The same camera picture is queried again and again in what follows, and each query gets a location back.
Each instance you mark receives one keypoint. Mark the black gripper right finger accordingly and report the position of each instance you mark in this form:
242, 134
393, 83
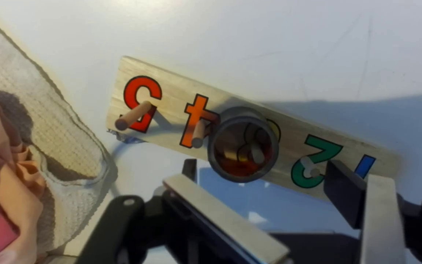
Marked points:
384, 225

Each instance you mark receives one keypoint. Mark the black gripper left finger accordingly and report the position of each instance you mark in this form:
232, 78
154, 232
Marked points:
226, 220

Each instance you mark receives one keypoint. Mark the wooden number peg board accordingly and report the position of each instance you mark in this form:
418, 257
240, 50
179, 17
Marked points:
172, 97

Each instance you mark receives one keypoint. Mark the beige woven cloth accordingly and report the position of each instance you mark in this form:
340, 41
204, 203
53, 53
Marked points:
50, 112

